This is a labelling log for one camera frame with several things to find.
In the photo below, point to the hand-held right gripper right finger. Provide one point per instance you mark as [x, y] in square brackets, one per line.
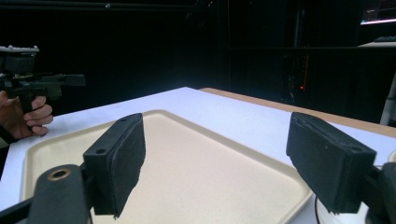
[327, 161]

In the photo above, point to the dark rack with red lights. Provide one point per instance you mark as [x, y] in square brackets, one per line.
[300, 74]

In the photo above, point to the beige plastic tray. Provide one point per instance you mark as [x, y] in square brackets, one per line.
[199, 174]

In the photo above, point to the computer monitor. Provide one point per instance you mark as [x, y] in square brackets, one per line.
[378, 14]

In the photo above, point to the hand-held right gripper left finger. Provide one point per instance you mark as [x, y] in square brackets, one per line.
[115, 161]

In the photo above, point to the white stand leg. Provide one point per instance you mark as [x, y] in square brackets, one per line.
[389, 105]

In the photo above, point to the dark keyboard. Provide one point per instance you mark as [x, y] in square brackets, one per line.
[386, 39]

